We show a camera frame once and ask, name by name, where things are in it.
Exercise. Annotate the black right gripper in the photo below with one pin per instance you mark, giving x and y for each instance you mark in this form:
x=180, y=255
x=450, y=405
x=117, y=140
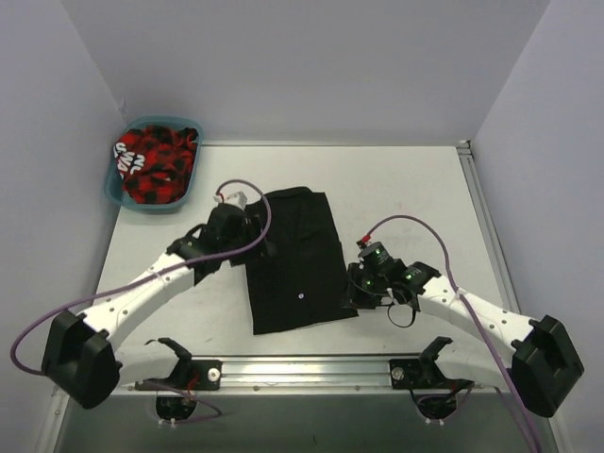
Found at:
x=358, y=287

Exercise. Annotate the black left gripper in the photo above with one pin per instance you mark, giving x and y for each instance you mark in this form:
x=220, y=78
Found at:
x=255, y=234

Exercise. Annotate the black long sleeve shirt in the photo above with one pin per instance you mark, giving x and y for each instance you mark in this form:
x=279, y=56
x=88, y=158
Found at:
x=303, y=279

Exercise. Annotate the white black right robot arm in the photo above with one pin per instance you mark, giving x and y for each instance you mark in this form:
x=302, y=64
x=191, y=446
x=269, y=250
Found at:
x=537, y=356

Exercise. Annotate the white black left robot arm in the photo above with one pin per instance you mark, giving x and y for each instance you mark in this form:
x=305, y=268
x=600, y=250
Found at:
x=84, y=353

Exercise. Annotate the red black plaid shirt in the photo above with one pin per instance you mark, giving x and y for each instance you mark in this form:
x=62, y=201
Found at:
x=155, y=163

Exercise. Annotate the teal plastic basket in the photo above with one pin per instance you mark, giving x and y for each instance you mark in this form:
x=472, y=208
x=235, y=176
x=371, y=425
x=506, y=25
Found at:
x=113, y=190

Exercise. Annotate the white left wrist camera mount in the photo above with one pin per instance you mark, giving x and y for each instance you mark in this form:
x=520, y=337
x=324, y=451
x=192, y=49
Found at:
x=237, y=199

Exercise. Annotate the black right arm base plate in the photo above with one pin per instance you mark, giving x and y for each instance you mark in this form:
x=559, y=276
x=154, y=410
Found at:
x=415, y=374

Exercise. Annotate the aluminium front rail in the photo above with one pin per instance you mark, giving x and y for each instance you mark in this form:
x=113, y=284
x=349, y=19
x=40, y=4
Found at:
x=329, y=373

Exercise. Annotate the aluminium rail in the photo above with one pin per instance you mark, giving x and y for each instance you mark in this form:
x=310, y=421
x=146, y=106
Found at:
x=329, y=373
x=487, y=226

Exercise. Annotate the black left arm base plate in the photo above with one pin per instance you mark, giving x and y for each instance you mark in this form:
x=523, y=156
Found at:
x=203, y=373

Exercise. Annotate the aluminium right side rail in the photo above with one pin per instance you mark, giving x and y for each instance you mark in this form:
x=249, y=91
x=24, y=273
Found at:
x=487, y=226

